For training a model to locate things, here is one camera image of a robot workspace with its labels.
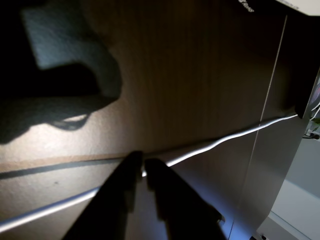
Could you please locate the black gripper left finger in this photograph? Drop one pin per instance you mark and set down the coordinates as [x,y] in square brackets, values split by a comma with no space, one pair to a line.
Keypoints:
[112,200]

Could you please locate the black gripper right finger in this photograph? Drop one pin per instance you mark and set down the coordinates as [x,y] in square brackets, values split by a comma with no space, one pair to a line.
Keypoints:
[180,212]

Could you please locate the grey fabric sofa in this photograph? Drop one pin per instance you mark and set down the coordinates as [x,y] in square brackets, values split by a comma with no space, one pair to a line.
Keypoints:
[62,37]

